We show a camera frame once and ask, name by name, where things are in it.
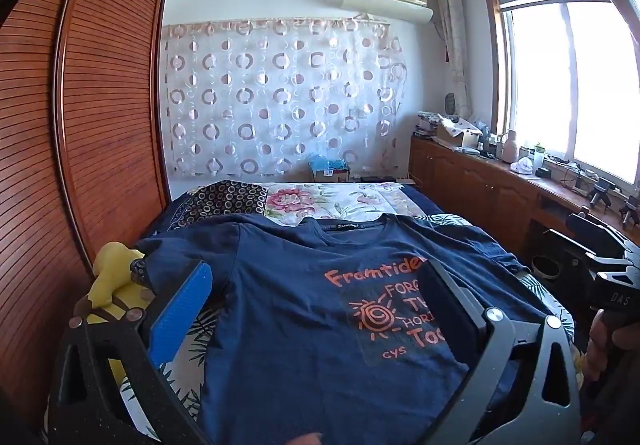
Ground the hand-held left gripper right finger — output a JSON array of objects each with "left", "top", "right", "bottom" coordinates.
[{"left": 419, "top": 259, "right": 583, "bottom": 445}]

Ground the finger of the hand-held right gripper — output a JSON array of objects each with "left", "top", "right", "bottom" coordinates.
[{"left": 544, "top": 212, "right": 626, "bottom": 287}]

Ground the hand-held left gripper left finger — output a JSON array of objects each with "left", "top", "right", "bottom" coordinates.
[{"left": 47, "top": 259, "right": 215, "bottom": 445}]

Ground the navy printed t-shirt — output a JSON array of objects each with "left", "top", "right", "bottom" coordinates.
[{"left": 137, "top": 212, "right": 576, "bottom": 445}]

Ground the person's right hand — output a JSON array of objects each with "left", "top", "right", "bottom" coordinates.
[{"left": 584, "top": 309, "right": 640, "bottom": 388}]

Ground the round waste bin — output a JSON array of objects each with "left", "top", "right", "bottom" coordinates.
[{"left": 530, "top": 253, "right": 562, "bottom": 281}]

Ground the small black tripod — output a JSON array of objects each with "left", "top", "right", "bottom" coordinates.
[
  {"left": 619, "top": 196, "right": 640, "bottom": 229},
  {"left": 586, "top": 177, "right": 617, "bottom": 212}
]

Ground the yellow plush toy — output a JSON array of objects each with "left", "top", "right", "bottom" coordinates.
[{"left": 86, "top": 241, "right": 152, "bottom": 388}]

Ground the long wooden cabinet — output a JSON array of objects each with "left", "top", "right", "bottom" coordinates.
[{"left": 410, "top": 135, "right": 640, "bottom": 272}]

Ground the dark circle-pattern pillow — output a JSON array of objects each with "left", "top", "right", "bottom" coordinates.
[{"left": 171, "top": 178, "right": 271, "bottom": 229}]

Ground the white jug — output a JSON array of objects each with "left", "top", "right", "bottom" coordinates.
[{"left": 501, "top": 128, "right": 521, "bottom": 164}]

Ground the open spotted cardboard box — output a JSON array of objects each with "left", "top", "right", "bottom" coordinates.
[{"left": 434, "top": 116, "right": 484, "bottom": 149}]

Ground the floral blanket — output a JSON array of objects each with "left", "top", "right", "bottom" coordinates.
[{"left": 264, "top": 181, "right": 402, "bottom": 227}]

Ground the wooden framed window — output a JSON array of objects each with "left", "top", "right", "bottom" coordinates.
[{"left": 481, "top": 0, "right": 640, "bottom": 188}]

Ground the small cardboard box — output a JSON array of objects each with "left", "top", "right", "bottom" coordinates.
[{"left": 308, "top": 152, "right": 351, "bottom": 184}]

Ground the wooden slatted wardrobe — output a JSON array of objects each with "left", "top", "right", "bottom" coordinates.
[{"left": 0, "top": 0, "right": 172, "bottom": 445}]

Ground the pale window curtain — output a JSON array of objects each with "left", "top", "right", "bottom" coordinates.
[{"left": 434, "top": 0, "right": 477, "bottom": 122}]

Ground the sheer circle-pattern curtain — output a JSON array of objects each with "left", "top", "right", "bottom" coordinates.
[{"left": 162, "top": 15, "right": 407, "bottom": 179}]

